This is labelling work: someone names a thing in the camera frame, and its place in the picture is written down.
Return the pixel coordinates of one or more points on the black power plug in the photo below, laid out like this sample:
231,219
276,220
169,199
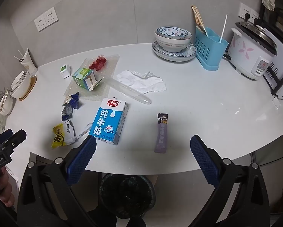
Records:
247,16

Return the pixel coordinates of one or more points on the round wooden coaster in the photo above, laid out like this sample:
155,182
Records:
32,85

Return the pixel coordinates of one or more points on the blue rimmed ceramic plate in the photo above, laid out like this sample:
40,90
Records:
172,55

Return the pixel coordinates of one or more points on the white patterned dish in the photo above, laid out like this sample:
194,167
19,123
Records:
3,106

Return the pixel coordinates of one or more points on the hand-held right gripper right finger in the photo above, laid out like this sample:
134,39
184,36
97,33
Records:
204,160

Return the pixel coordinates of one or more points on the blue foil wrapper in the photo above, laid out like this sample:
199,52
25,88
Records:
74,100

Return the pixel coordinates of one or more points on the green and white carton box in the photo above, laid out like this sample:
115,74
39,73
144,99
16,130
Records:
81,79

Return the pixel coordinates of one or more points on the purple sachet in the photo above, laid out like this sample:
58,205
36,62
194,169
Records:
161,134

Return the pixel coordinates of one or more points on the yellow snack wrapper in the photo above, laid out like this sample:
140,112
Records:
61,136

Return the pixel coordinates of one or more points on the white microwave oven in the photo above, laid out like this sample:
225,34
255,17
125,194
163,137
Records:
281,71

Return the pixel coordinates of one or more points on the white wall socket with plug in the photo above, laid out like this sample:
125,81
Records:
248,10

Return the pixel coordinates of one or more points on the metal spoon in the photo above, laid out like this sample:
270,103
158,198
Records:
204,31

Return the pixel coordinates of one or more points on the silver foil wrapper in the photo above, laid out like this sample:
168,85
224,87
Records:
67,113

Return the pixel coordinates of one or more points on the stacked white bowls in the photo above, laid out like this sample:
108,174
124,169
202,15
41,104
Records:
22,91

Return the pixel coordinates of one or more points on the blue patterned ceramic bowl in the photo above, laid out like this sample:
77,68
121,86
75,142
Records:
173,40

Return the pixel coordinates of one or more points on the white straw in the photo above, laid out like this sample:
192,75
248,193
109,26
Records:
18,58
22,54

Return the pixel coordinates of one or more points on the crumpled white tissue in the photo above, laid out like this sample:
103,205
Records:
143,82

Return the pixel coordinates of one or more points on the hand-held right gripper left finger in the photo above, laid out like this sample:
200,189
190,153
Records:
81,160

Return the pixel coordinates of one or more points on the bubble wrap sheet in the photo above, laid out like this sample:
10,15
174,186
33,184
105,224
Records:
108,62

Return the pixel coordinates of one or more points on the white paper cup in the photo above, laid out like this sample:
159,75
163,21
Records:
29,63

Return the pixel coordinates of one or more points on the blue perforated utensil holder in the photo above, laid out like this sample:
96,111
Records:
211,49

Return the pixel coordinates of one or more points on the clear glass plate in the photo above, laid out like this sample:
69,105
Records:
129,91

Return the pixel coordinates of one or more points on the bundle of wooden chopsticks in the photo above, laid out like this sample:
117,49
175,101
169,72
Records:
198,17

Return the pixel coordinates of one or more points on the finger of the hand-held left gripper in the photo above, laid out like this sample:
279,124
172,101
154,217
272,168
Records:
16,139
3,136

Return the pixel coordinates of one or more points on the clear straw wrapper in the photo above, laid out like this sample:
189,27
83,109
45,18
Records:
84,131

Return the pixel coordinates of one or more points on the white bottle with green label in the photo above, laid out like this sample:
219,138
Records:
65,72

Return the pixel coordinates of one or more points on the blue and white milk carton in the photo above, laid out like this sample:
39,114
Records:
109,123

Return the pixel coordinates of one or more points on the red mesh net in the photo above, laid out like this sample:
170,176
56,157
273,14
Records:
98,63

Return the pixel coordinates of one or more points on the white plastic stick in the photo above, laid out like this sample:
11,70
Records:
223,28

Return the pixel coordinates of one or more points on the dark glass-door appliance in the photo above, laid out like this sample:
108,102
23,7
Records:
281,16

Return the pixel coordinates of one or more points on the black trash bin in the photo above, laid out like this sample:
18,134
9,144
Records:
127,194

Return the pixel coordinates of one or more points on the white bowl with dark rim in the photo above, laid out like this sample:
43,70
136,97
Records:
17,80

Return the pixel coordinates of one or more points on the white flowered rice cooker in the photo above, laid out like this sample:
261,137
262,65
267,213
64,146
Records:
248,52

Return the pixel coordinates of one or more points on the person's left hand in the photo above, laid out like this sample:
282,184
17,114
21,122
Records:
4,189

